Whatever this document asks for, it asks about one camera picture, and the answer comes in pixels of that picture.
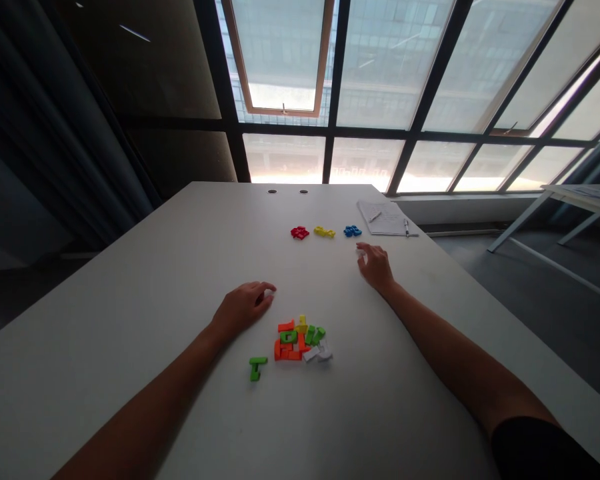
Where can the large black-framed window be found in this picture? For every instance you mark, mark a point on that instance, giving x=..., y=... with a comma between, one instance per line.
x=380, y=90

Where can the dark blue curtain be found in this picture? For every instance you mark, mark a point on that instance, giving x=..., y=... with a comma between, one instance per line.
x=45, y=140

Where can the cluster of blue blocks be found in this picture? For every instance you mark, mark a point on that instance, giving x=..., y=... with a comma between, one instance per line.
x=352, y=231

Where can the green T-shaped block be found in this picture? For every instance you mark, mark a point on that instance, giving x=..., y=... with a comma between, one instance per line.
x=256, y=367

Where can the white pen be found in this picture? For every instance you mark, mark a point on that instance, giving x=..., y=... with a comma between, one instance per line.
x=406, y=227
x=374, y=216

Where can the person's right hand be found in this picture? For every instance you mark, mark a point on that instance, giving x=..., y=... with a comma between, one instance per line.
x=377, y=267

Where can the person's left hand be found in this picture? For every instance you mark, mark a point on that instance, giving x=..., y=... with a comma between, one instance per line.
x=237, y=310

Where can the cluster of yellow blocks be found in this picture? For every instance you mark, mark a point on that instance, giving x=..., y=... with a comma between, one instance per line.
x=324, y=232

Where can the white paper sheet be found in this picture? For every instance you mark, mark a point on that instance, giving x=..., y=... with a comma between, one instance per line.
x=387, y=220

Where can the white side table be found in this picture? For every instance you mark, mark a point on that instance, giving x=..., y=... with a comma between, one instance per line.
x=570, y=210

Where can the pile of mixed coloured blocks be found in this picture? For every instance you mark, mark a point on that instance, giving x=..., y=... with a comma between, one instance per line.
x=297, y=345

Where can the cluster of red blocks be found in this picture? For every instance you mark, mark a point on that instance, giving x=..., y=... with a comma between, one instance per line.
x=300, y=232

